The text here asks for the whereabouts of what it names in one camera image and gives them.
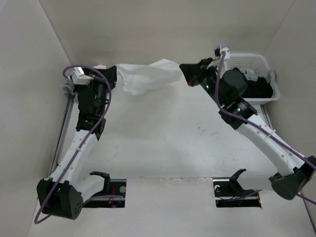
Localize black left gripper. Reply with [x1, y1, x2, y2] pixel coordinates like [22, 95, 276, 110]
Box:
[86, 67, 118, 116]

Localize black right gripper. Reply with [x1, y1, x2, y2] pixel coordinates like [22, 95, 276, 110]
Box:
[179, 59, 225, 107]

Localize white tank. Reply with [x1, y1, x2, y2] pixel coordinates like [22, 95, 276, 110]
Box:
[93, 65, 107, 70]
[116, 59, 183, 95]

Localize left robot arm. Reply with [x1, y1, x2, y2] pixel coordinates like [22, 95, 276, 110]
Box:
[34, 65, 118, 224]

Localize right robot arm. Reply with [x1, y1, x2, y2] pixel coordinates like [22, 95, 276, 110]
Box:
[179, 58, 316, 200]

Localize grey tank top under stack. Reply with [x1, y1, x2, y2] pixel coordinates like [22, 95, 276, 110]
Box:
[63, 82, 75, 95]

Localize white tank top in stack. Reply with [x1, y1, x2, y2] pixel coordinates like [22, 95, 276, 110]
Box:
[93, 65, 107, 70]

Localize grey tank top in basket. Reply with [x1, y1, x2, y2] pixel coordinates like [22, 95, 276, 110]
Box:
[240, 69, 274, 86]

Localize black tank tops in basket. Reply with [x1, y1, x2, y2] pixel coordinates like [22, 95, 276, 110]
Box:
[243, 77, 273, 98]

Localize white plastic basket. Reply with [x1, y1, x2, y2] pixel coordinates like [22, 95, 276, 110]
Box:
[224, 53, 280, 105]

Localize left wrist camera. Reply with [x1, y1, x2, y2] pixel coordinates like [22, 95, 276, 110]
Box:
[70, 67, 93, 85]

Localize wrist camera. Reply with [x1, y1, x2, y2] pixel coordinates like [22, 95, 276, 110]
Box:
[214, 44, 230, 60]
[70, 67, 93, 85]

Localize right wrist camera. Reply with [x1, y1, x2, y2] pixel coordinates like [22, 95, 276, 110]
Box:
[214, 44, 230, 60]

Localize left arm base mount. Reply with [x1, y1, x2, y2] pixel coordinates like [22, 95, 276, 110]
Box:
[83, 179, 127, 208]

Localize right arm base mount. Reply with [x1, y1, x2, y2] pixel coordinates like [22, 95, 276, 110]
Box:
[213, 177, 262, 208]

